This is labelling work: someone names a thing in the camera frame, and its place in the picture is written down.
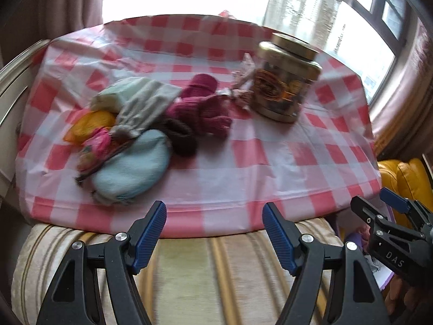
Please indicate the pink white patterned cloth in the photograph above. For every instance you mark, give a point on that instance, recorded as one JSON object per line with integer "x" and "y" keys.
{"x": 242, "y": 81}

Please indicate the sheer white curtain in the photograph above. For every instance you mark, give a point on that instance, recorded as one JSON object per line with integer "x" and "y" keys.
{"x": 304, "y": 3}

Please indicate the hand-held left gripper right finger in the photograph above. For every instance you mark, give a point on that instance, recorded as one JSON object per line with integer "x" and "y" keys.
{"x": 279, "y": 240}

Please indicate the magenta knit glove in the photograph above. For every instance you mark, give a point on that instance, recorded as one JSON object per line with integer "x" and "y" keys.
{"x": 203, "y": 115}

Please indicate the light blue knit hat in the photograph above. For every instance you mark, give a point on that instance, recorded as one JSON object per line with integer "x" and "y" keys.
{"x": 135, "y": 169}

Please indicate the patterned pink curtain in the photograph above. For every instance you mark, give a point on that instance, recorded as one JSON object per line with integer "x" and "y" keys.
{"x": 406, "y": 108}

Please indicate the pink white checkered tablecloth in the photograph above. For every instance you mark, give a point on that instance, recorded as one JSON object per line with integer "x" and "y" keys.
{"x": 236, "y": 162}

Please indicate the pink floral pouch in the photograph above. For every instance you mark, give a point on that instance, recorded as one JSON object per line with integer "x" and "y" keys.
{"x": 96, "y": 147}

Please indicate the orange yellow soft pouch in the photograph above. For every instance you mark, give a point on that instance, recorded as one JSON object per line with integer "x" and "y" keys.
{"x": 89, "y": 125}

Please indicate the gold lidded jar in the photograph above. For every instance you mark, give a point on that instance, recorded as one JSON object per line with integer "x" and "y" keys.
{"x": 280, "y": 88}

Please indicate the striped beige sofa cushion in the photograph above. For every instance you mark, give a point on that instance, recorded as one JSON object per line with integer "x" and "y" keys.
{"x": 203, "y": 277}

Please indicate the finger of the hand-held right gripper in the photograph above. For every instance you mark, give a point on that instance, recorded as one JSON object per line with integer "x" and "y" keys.
{"x": 368, "y": 213}
{"x": 394, "y": 199}

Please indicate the yellow leather armchair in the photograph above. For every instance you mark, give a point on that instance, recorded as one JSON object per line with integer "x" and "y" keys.
{"x": 409, "y": 179}

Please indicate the purple storage box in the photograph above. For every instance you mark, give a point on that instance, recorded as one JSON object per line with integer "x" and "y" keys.
{"x": 384, "y": 279}

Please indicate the dark window frame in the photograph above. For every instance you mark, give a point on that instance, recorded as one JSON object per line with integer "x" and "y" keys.
{"x": 389, "y": 27}

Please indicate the dark brown knit scarf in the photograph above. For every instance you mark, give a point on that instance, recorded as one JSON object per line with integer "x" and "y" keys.
{"x": 182, "y": 140}

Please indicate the pale green soft pack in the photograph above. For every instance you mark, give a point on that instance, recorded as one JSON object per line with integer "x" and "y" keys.
{"x": 108, "y": 96}

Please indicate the pink plain curtain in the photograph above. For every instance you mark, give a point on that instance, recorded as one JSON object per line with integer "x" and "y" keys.
{"x": 67, "y": 3}

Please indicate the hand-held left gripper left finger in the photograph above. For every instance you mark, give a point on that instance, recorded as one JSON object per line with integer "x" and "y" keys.
{"x": 149, "y": 240}

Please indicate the grey white knit hat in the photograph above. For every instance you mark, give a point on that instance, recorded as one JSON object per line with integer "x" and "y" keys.
{"x": 145, "y": 105}

